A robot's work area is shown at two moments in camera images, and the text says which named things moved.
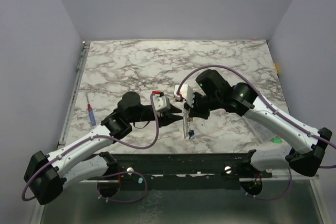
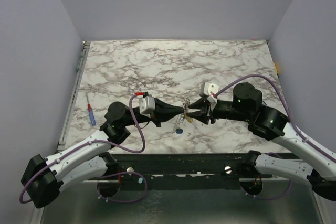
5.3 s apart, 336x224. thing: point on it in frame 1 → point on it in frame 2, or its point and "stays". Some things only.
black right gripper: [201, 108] → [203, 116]
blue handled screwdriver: [91, 113] stays
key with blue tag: [191, 132] → [179, 130]
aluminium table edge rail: [77, 77] stays
